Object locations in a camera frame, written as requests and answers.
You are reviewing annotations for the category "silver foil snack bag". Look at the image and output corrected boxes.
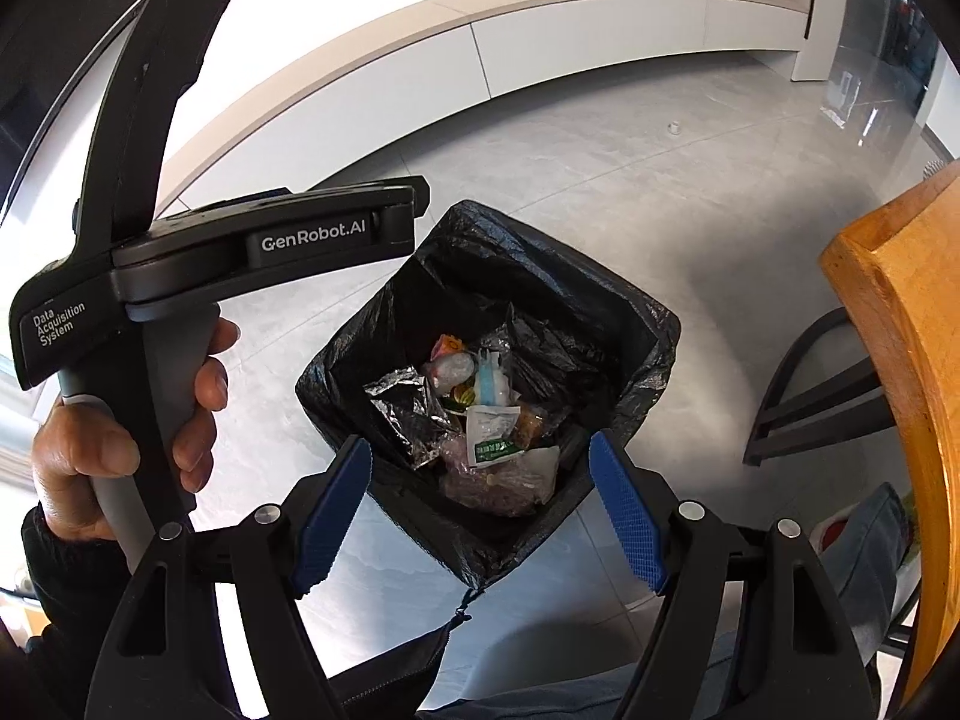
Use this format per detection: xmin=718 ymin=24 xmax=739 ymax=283
xmin=364 ymin=366 xmax=460 ymax=470

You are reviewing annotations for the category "green white snack wrapper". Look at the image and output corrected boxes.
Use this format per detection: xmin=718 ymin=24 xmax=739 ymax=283
xmin=466 ymin=405 xmax=523 ymax=468

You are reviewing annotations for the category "clear plastic measuring cup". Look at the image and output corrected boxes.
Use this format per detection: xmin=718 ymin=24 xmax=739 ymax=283
xmin=473 ymin=349 xmax=519 ymax=406

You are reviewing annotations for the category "black trash bag bin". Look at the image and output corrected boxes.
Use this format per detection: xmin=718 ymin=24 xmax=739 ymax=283
xmin=296 ymin=200 xmax=680 ymax=590

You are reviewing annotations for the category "person left hand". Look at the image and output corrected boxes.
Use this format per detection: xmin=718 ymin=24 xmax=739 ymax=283
xmin=29 ymin=315 xmax=244 ymax=543

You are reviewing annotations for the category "pink clear plastic bag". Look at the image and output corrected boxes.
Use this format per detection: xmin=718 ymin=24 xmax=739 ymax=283
xmin=439 ymin=445 xmax=560 ymax=517

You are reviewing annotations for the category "wooden table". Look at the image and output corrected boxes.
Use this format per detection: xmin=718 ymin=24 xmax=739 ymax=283
xmin=820 ymin=161 xmax=960 ymax=699

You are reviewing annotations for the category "white wall cabinet shelf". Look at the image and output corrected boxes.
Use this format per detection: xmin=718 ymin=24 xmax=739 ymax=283
xmin=158 ymin=0 xmax=846 ymax=208

